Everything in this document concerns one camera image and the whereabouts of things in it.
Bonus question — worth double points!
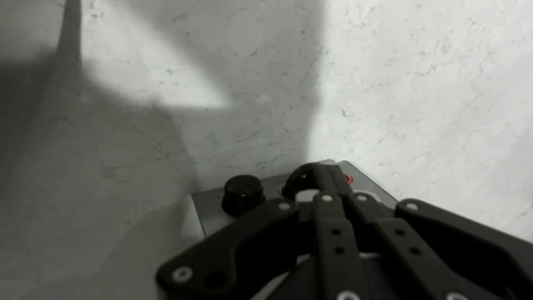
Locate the silver metal control box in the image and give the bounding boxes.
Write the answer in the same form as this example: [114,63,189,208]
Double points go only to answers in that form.
[187,158,400,242]

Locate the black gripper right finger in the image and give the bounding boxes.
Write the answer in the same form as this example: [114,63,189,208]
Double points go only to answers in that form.
[324,163,533,300]

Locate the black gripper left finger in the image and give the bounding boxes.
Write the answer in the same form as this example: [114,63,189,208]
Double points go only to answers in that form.
[154,163,374,300]

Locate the black toaster dial knob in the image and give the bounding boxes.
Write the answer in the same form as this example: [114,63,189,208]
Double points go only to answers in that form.
[220,173,269,218]

